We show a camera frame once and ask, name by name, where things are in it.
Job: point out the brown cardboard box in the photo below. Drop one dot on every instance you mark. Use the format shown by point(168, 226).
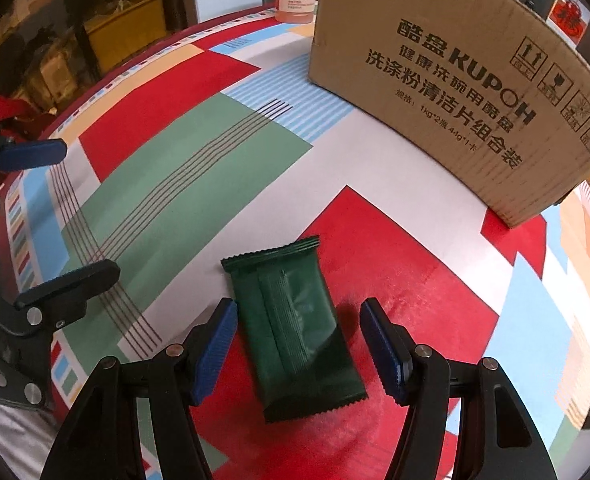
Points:
point(485, 87)

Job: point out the red fortune door poster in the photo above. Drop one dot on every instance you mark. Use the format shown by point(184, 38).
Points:
point(570, 20)

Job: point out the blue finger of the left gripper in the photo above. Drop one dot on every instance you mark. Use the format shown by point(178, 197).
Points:
point(30, 155)
point(63, 300)

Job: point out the yellow storage bin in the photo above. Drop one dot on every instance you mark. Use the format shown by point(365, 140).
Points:
point(129, 29)

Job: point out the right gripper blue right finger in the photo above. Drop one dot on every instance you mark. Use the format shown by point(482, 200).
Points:
point(417, 377)

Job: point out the colourful patchwork tablecloth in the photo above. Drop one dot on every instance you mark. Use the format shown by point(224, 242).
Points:
point(217, 145)

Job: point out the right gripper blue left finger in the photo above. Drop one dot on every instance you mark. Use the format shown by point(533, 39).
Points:
point(180, 377)

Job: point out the dark green snack packet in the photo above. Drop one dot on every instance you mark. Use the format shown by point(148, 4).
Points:
point(302, 362)

